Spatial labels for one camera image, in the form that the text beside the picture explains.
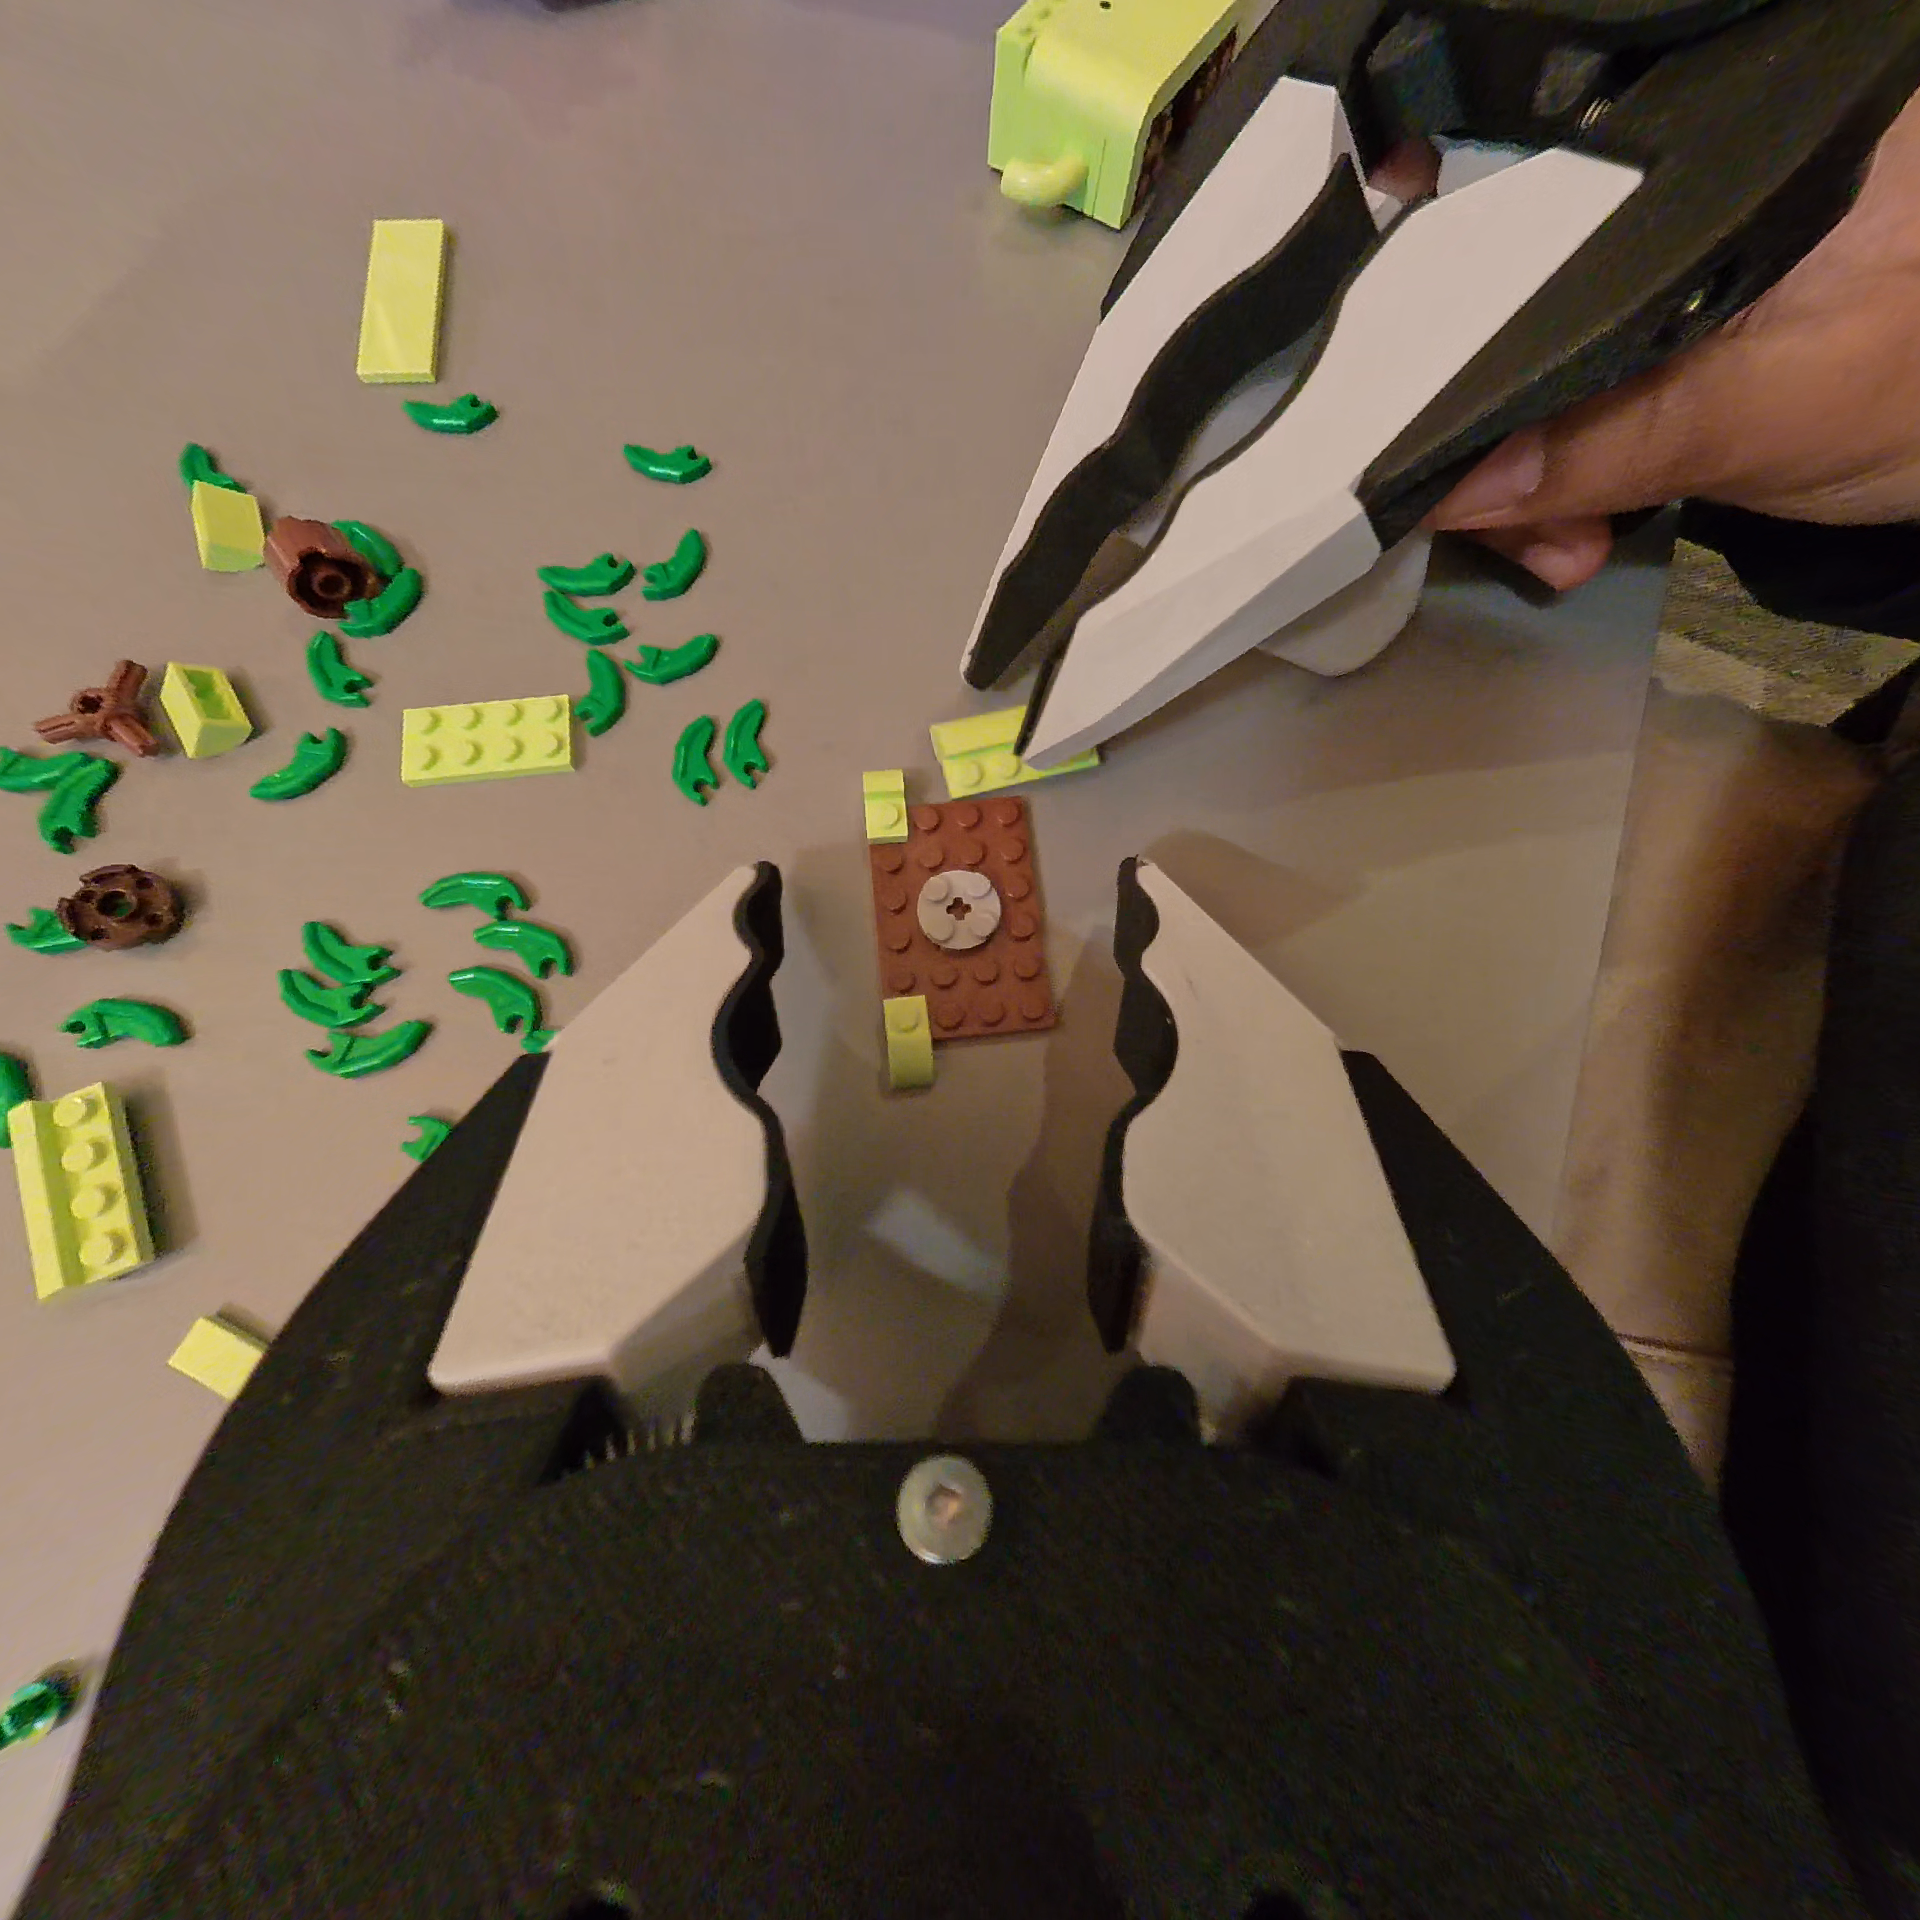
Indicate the person's right hand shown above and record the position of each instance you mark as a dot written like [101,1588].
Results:
[1769,422]

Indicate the grey round plate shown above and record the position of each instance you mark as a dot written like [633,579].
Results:
[961,908]

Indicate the brown round brick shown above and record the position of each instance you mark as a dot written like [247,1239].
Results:
[319,568]

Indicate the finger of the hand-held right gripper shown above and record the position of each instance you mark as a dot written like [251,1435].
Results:
[1184,254]
[1349,390]

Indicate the brown three-pronged piece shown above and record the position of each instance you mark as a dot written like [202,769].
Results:
[98,708]

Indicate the scattered green leaf pieces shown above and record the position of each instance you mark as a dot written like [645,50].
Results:
[369,1049]

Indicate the grey patterned fabric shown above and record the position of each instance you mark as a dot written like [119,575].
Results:
[1756,662]

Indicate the large lime smooth tile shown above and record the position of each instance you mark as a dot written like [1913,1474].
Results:
[402,300]

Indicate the person's dark clothing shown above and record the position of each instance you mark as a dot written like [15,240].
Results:
[1844,1201]

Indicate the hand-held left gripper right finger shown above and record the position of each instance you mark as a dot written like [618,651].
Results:
[1276,1214]

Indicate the lime slope by barrel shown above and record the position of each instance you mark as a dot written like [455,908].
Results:
[229,529]

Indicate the large lime brick assembly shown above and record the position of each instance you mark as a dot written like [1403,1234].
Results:
[1079,90]

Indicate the small lime curved brick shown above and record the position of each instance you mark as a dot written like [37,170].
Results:
[884,803]
[907,1043]

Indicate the brown round holed plate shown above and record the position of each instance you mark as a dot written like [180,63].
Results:
[123,908]

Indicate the lime two-by-four studded plate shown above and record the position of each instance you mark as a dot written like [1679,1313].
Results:
[488,738]

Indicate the brown studded plate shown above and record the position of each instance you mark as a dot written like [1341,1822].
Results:
[989,996]

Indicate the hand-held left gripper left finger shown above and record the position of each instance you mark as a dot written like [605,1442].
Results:
[629,1201]

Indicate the long lime curved brick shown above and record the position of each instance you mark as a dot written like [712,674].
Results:
[975,751]
[82,1185]

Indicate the small lime hollow brick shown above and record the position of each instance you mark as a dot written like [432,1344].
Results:
[205,708]

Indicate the narrow lime smooth tile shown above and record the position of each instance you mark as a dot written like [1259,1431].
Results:
[218,1358]

